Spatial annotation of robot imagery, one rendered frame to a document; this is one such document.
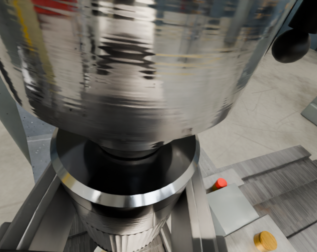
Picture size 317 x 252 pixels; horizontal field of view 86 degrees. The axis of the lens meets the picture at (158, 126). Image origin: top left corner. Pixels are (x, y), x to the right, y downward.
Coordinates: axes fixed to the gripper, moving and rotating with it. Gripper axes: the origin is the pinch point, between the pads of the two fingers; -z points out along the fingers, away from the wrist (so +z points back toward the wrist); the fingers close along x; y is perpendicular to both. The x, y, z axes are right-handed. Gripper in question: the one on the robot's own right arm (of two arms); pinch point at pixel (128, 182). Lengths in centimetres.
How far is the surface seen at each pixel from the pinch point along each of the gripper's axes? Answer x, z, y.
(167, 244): -7.2, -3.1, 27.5
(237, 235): -15.6, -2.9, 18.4
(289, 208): -37.0, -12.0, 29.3
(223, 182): -14.0, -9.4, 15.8
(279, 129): -170, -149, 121
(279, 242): -21.8, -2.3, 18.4
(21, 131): 32, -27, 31
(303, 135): -199, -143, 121
